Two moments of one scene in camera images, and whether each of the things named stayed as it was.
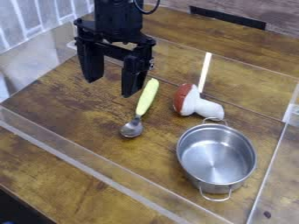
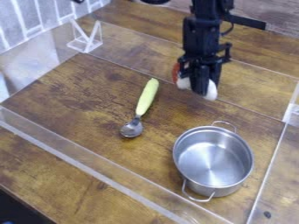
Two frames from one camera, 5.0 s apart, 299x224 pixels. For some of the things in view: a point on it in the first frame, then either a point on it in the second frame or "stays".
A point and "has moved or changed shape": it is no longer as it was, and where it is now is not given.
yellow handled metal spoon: (132, 129) stays
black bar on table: (228, 17) stays
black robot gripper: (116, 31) to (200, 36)
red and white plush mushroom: (189, 104) to (183, 83)
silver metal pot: (218, 157) has moved or changed shape
